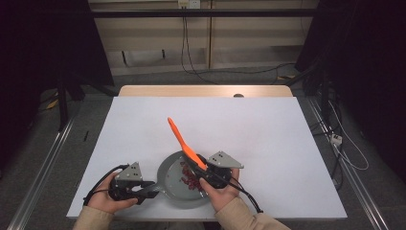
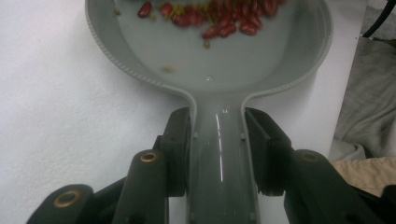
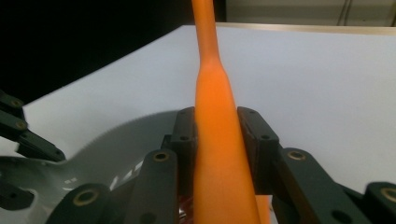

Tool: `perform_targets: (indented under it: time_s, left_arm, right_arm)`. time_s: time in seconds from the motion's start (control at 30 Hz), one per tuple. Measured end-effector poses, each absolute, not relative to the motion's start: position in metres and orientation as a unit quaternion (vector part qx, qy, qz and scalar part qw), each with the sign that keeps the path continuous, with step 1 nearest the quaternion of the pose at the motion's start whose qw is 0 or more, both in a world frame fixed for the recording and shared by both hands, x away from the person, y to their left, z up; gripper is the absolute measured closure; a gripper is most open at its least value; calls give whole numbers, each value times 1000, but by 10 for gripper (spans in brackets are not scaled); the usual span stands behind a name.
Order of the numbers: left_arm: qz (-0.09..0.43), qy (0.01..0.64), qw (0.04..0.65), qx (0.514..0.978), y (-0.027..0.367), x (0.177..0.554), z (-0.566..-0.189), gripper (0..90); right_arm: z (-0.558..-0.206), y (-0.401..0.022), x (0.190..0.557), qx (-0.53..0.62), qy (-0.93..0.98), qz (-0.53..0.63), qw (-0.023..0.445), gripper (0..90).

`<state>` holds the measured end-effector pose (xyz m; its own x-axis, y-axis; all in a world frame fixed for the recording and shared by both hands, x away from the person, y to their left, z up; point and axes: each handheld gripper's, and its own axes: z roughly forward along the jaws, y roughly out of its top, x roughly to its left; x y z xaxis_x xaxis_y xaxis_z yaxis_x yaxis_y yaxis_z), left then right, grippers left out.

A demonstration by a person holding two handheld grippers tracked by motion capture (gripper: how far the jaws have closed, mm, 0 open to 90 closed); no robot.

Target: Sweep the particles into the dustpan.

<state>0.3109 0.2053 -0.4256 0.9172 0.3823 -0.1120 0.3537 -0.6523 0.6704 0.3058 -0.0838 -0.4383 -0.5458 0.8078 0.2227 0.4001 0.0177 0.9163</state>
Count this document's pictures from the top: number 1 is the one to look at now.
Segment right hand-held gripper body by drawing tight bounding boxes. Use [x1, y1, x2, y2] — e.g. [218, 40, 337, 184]
[204, 150, 245, 190]

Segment bundle of black cables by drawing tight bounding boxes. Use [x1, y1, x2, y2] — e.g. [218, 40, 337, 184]
[309, 119, 345, 190]

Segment black metal stand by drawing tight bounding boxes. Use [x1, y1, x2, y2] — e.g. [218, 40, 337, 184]
[56, 75, 71, 132]

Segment black horizontal bar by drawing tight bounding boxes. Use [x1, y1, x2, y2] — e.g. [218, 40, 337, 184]
[90, 9, 320, 18]

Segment white power adapter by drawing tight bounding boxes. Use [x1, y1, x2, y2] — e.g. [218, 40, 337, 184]
[329, 133, 344, 147]

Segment black floor cable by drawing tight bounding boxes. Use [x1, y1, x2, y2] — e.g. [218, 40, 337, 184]
[191, 62, 297, 84]

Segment white wall socket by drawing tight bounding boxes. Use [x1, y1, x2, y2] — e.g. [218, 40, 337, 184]
[177, 0, 201, 10]

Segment right hand-held gripper cable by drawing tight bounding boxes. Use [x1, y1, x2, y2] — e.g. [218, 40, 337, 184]
[223, 176, 264, 215]

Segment orange brush with grey bristles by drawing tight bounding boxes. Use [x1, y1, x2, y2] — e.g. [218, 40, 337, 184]
[167, 117, 209, 172]

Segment red beans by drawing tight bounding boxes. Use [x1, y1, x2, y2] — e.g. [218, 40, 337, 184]
[179, 161, 205, 193]

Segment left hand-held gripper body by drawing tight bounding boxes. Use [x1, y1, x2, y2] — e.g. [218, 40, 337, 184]
[108, 161, 144, 201]

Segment wooden table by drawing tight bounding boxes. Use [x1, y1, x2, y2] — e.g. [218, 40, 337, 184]
[118, 84, 294, 98]

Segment person's left hand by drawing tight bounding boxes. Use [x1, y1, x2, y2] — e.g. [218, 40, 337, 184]
[87, 172, 140, 215]

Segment white cable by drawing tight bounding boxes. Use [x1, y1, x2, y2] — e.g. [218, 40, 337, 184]
[327, 101, 370, 172]

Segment white table board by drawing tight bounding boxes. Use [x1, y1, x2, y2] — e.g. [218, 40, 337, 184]
[66, 96, 349, 221]

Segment aluminium floor rail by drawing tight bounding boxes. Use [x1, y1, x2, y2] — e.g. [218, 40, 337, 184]
[7, 117, 77, 230]
[305, 95, 390, 230]

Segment black wall cable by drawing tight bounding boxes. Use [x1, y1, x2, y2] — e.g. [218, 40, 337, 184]
[180, 15, 218, 85]

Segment black curtain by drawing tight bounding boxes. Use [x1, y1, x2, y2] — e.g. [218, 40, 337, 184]
[294, 0, 406, 185]
[0, 0, 115, 164]

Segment grey dustpan with orange lip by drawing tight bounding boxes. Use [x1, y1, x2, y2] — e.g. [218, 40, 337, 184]
[140, 150, 213, 210]

